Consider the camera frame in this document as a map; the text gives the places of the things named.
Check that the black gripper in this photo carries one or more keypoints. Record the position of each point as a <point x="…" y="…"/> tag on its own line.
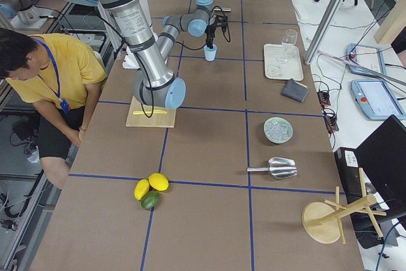
<point x="210" y="29"/>

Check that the yellow lemon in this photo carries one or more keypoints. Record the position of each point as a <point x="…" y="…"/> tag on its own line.
<point x="158" y="181"/>
<point x="141" y="189"/>

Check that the grey folded cloth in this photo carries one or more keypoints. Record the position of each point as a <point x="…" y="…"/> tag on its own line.
<point x="295" y="90"/>

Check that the black box on desk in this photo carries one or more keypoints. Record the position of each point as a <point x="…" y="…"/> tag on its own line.
<point x="348" y="169"/>

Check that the wine glass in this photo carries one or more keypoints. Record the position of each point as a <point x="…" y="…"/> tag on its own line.
<point x="288" y="41"/>

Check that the green bowl of ice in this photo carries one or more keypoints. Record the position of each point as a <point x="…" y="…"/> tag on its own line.
<point x="278" y="130"/>

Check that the cream bear tray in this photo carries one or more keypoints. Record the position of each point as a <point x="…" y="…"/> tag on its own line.
<point x="281" y="63"/>

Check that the metal ice scoop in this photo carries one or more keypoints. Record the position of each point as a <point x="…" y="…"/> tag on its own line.
<point x="278" y="167"/>

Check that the aluminium frame post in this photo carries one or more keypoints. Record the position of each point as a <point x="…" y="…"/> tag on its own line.
<point x="322" y="29"/>

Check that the yellow plastic knife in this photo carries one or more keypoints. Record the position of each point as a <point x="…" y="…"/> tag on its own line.
<point x="148" y="113"/>

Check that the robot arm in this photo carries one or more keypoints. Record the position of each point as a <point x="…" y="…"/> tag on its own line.
<point x="26" y="12"/>
<point x="154" y="83"/>

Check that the light blue cup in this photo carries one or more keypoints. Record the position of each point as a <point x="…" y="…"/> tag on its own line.
<point x="210" y="53"/>

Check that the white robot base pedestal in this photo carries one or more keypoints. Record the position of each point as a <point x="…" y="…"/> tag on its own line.
<point x="129" y="61"/>

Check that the wooden cutting board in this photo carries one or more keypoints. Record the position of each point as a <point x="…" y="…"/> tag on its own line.
<point x="154" y="121"/>

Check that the far blue teach pendant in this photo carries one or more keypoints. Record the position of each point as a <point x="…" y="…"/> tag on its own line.
<point x="367" y="56"/>

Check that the blue teach pendant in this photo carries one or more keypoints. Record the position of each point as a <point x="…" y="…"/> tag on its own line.
<point x="376" y="100"/>
<point x="367" y="56"/>

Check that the wooden cup tree stand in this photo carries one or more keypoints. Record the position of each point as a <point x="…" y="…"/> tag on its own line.
<point x="322" y="220"/>

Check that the near blue teach pendant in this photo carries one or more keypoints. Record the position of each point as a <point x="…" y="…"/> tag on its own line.
<point x="376" y="100"/>

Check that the black monitor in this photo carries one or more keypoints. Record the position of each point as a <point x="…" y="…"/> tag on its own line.
<point x="382" y="157"/>

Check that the person in yellow shirt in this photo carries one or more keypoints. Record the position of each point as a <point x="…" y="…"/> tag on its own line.
<point x="62" y="79"/>

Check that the green lime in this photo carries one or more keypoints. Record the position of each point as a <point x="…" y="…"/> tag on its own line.
<point x="150" y="200"/>

